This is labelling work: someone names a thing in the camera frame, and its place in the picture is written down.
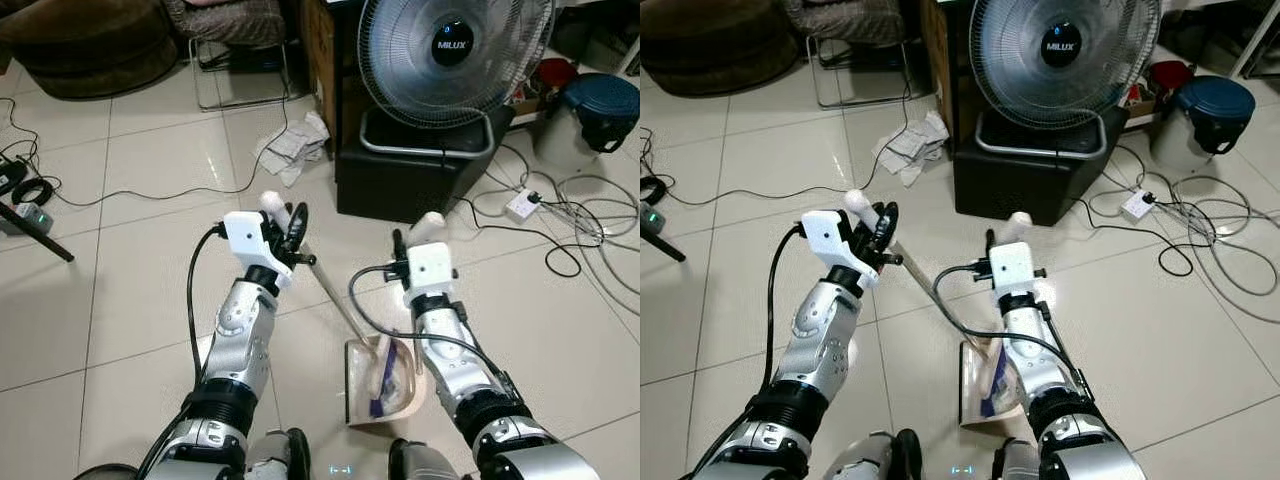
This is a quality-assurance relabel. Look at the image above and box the beige broom with white grip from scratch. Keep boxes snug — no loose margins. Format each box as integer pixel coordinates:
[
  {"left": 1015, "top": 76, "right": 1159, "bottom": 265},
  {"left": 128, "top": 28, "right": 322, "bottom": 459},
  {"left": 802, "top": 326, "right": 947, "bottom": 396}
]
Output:
[
  {"left": 844, "top": 189, "right": 1007, "bottom": 421},
  {"left": 260, "top": 191, "right": 402, "bottom": 421}
]

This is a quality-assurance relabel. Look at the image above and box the grey MILUX floor fan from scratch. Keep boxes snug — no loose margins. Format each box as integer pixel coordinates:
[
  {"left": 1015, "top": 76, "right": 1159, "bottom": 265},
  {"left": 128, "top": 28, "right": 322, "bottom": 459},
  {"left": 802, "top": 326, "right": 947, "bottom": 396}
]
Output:
[
  {"left": 356, "top": 0, "right": 557, "bottom": 159},
  {"left": 967, "top": 0, "right": 1164, "bottom": 162}
]

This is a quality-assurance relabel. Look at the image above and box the black box under fan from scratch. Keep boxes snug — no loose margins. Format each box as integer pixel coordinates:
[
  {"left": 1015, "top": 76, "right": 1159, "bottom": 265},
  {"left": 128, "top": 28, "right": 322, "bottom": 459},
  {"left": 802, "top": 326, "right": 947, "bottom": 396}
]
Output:
[
  {"left": 334, "top": 98, "right": 518, "bottom": 225},
  {"left": 951, "top": 103, "right": 1132, "bottom": 228}
]

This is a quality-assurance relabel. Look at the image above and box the crumpled white paper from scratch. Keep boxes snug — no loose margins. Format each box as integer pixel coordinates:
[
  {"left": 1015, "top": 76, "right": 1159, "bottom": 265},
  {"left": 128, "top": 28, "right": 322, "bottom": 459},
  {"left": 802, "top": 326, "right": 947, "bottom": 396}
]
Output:
[
  {"left": 871, "top": 109, "right": 952, "bottom": 189},
  {"left": 254, "top": 111, "right": 332, "bottom": 189}
]

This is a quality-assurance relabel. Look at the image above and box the white power strip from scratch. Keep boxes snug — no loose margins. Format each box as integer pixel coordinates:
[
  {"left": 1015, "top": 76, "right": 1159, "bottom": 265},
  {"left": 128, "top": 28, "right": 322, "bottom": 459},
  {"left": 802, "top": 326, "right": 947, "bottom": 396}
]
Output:
[
  {"left": 1120, "top": 187, "right": 1160, "bottom": 223},
  {"left": 504, "top": 187, "right": 543, "bottom": 223}
]

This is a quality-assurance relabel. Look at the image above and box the brown wooden cabinet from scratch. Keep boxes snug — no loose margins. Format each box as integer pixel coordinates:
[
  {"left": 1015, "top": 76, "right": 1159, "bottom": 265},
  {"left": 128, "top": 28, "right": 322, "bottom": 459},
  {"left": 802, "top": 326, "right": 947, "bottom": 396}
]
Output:
[
  {"left": 298, "top": 0, "right": 342, "bottom": 123},
  {"left": 919, "top": 0, "right": 957, "bottom": 133}
]

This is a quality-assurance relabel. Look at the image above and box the black rod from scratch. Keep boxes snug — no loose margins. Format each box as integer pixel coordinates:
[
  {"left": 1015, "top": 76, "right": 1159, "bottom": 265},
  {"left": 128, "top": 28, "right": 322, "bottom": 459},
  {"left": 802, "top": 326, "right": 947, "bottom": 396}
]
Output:
[
  {"left": 640, "top": 218, "right": 688, "bottom": 264},
  {"left": 0, "top": 203, "right": 77, "bottom": 264}
]

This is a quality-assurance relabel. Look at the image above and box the left robot leg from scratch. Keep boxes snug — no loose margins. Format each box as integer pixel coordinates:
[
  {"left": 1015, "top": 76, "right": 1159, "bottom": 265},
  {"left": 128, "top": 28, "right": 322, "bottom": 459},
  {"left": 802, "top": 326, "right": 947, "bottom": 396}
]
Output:
[
  {"left": 828, "top": 429, "right": 924, "bottom": 480},
  {"left": 244, "top": 427, "right": 314, "bottom": 480}
]

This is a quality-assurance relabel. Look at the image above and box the red container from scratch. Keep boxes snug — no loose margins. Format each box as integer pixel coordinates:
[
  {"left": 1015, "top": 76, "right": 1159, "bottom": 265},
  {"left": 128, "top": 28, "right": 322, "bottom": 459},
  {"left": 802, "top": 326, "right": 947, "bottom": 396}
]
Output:
[
  {"left": 538, "top": 58, "right": 580, "bottom": 94},
  {"left": 1147, "top": 60, "right": 1194, "bottom": 94}
]

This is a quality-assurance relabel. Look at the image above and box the brown bean bag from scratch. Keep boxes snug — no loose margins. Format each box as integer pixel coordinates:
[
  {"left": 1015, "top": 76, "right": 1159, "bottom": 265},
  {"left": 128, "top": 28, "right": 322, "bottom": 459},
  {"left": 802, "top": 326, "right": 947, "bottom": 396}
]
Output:
[
  {"left": 640, "top": 0, "right": 802, "bottom": 99},
  {"left": 0, "top": 0, "right": 182, "bottom": 101}
]

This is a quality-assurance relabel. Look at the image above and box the white bin with blue lid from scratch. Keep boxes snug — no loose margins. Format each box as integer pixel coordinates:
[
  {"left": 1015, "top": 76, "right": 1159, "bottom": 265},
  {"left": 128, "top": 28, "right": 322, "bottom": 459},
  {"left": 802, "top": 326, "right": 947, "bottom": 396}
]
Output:
[
  {"left": 1149, "top": 75, "right": 1258, "bottom": 181},
  {"left": 532, "top": 72, "right": 641, "bottom": 180}
]

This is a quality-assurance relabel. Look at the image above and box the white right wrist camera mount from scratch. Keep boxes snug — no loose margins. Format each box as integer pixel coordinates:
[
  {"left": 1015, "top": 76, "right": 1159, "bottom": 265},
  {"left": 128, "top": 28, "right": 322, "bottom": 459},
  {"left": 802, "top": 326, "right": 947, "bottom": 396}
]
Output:
[
  {"left": 405, "top": 243, "right": 462, "bottom": 299},
  {"left": 990, "top": 242, "right": 1037, "bottom": 299}
]

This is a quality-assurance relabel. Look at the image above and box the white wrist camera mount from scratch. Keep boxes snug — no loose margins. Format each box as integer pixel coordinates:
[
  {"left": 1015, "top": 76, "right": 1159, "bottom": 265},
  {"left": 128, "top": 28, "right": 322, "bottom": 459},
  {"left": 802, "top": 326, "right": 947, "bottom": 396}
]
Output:
[
  {"left": 405, "top": 243, "right": 462, "bottom": 299},
  {"left": 222, "top": 211, "right": 297, "bottom": 272},
  {"left": 800, "top": 210, "right": 883, "bottom": 292},
  {"left": 990, "top": 242, "right": 1037, "bottom": 299}
]

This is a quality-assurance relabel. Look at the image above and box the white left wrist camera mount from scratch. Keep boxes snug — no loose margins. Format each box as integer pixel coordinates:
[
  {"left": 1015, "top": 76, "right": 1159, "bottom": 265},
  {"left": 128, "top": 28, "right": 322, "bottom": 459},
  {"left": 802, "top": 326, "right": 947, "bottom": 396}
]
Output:
[
  {"left": 222, "top": 211, "right": 297, "bottom": 272},
  {"left": 800, "top": 210, "right": 883, "bottom": 292}
]

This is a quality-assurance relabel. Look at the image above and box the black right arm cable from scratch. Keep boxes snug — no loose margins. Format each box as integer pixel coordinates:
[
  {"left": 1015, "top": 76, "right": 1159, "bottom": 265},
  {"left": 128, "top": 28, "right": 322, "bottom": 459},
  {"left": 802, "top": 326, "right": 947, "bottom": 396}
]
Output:
[
  {"left": 931, "top": 263, "right": 1087, "bottom": 392},
  {"left": 347, "top": 264, "right": 501, "bottom": 387}
]

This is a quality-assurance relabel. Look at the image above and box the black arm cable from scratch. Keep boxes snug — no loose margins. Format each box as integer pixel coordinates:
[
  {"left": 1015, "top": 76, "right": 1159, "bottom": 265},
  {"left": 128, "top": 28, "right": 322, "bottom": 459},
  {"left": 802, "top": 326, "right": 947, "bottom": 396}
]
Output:
[
  {"left": 931, "top": 263, "right": 1087, "bottom": 392},
  {"left": 347, "top": 264, "right": 501, "bottom": 387},
  {"left": 690, "top": 224, "right": 807, "bottom": 480},
  {"left": 140, "top": 224, "right": 230, "bottom": 480}
]

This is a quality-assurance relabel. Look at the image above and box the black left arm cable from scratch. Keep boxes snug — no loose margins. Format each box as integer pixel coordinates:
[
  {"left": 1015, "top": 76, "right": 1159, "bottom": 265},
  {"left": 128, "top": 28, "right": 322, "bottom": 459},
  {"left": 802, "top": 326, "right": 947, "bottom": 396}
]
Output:
[
  {"left": 690, "top": 224, "right": 807, "bottom": 480},
  {"left": 140, "top": 224, "right": 230, "bottom": 480}
]

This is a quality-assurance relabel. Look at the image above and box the thin black floor cable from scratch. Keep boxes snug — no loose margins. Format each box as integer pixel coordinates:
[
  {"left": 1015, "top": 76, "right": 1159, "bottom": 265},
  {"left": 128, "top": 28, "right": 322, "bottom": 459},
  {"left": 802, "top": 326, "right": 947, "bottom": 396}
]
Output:
[
  {"left": 0, "top": 95, "right": 301, "bottom": 209},
  {"left": 640, "top": 125, "right": 909, "bottom": 207}
]

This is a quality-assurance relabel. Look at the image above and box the looped black power cable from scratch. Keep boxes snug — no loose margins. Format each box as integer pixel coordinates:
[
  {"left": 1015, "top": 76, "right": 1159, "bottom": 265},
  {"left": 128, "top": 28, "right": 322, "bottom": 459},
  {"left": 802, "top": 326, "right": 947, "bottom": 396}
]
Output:
[
  {"left": 1072, "top": 192, "right": 1198, "bottom": 280},
  {"left": 450, "top": 192, "right": 587, "bottom": 280}
]

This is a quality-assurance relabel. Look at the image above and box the metal frame chair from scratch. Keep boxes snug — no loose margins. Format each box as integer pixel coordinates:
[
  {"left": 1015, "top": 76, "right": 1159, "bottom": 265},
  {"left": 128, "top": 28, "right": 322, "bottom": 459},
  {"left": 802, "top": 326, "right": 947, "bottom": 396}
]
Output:
[
  {"left": 782, "top": 0, "right": 917, "bottom": 111},
  {"left": 162, "top": 0, "right": 297, "bottom": 113}
]

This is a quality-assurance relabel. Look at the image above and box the grey tangled cable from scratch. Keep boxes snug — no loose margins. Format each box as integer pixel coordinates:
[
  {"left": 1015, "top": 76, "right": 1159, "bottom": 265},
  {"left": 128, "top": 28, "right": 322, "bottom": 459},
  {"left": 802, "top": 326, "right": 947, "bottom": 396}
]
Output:
[
  {"left": 538, "top": 172, "right": 641, "bottom": 299},
  {"left": 1150, "top": 172, "right": 1280, "bottom": 301}
]

